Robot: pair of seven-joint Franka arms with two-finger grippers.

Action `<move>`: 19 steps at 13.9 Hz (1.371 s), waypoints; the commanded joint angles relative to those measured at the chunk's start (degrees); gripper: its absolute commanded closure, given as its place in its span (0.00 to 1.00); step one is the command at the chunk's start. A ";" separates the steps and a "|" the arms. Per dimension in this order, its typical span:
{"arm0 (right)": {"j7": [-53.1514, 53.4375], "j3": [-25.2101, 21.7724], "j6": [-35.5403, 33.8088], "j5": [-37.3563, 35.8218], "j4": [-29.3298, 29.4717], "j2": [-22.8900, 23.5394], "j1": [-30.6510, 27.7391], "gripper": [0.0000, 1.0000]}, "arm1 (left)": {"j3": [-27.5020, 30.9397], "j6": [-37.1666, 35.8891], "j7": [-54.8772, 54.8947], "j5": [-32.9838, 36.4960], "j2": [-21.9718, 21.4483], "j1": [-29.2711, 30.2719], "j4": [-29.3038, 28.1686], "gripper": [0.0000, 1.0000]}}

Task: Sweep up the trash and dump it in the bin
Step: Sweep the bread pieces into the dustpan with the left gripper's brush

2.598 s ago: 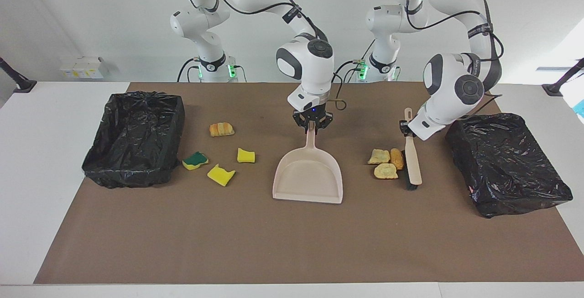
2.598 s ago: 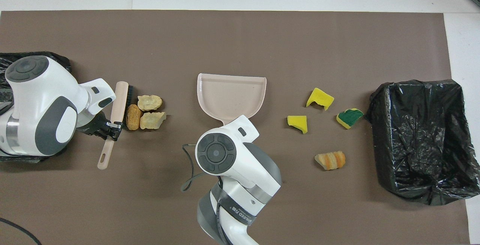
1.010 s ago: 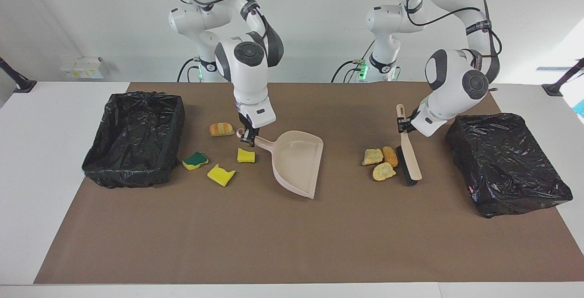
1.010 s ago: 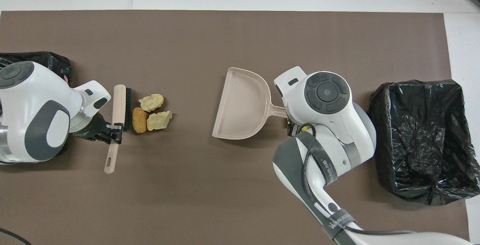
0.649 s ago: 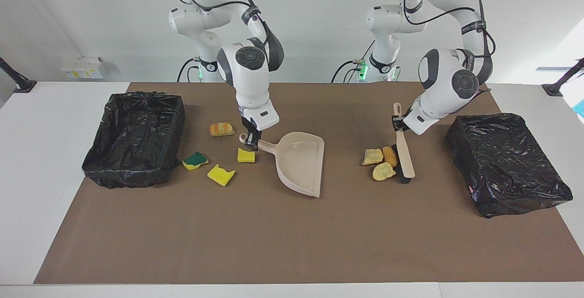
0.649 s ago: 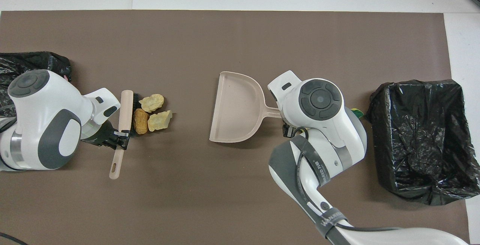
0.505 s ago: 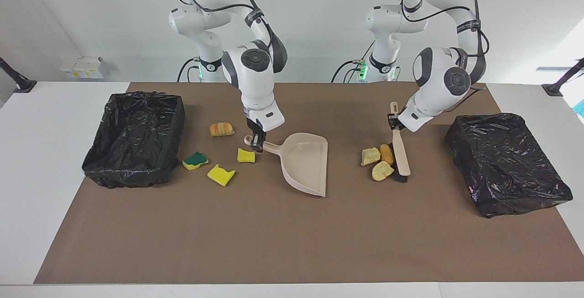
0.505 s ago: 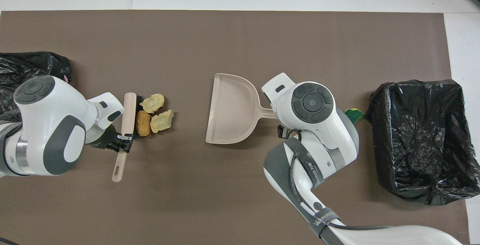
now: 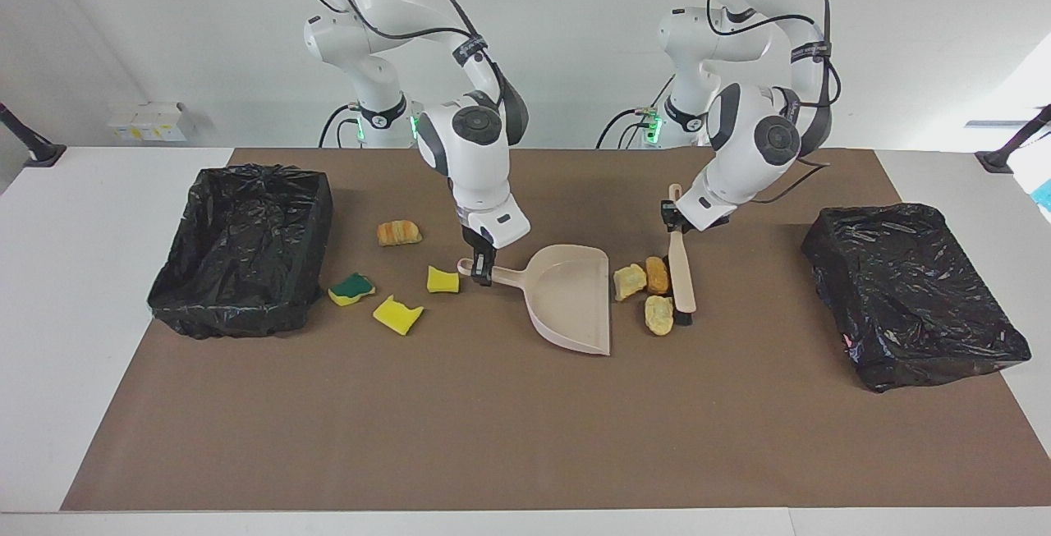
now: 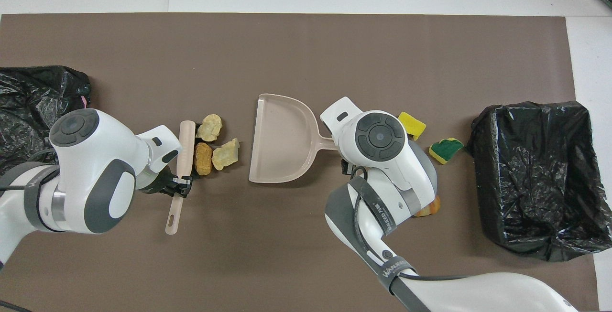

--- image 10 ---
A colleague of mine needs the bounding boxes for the striped croissant bread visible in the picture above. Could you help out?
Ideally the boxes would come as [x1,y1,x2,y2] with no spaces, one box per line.
[414,195,441,218]

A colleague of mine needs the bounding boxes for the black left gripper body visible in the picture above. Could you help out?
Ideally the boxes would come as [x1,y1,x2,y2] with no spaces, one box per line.
[153,169,177,194]

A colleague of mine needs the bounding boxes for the brown fried nugget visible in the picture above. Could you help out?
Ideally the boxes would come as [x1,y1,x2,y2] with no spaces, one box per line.
[194,142,213,176]

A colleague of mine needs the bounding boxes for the beige plastic dustpan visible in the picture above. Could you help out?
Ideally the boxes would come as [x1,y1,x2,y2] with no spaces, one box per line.
[248,93,341,184]

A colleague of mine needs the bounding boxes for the open bin with black bag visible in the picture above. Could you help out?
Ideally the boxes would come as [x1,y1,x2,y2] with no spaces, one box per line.
[466,101,612,262]

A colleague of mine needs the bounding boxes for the notched yellow sponge piece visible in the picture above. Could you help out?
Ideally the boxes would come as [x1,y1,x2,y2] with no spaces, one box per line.
[398,111,427,140]

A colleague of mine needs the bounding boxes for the pale pastry with orange stripes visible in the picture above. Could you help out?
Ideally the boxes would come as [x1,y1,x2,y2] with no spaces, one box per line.
[211,138,240,171]

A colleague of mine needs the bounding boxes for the brown table mat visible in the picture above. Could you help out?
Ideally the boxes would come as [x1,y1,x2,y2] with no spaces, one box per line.
[0,13,601,312]

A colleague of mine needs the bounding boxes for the box wrapped in black bag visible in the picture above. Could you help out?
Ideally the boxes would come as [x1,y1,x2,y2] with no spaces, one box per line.
[0,65,92,179]

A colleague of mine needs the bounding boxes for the beige hand brush black bristles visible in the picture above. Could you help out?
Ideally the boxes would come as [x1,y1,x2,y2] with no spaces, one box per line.
[165,120,201,236]

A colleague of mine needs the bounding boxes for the green and yellow sponge piece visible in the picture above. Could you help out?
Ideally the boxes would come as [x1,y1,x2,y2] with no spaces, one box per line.
[428,137,465,165]

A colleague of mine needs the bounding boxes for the pale flaky pastry piece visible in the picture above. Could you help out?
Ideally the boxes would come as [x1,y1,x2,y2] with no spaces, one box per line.
[197,114,223,142]

